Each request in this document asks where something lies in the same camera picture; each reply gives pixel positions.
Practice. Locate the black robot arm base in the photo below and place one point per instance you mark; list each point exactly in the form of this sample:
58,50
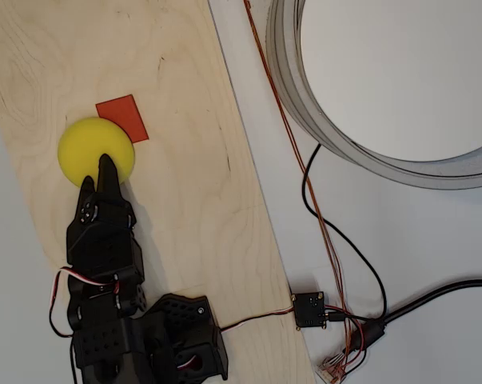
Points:
188,316

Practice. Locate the red rectangular paper marker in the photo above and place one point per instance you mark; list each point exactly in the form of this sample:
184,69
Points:
128,116

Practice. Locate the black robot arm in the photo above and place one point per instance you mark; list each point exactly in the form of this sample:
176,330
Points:
100,344

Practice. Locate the black motor controller board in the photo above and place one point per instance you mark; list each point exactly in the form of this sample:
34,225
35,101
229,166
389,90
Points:
309,310

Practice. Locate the light plywood board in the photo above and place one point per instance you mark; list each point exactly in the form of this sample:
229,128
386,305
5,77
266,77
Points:
184,200

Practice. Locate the yellow round sponge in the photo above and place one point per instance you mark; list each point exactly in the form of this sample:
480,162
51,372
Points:
92,140

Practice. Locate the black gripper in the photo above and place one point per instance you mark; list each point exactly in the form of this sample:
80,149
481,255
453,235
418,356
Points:
105,214

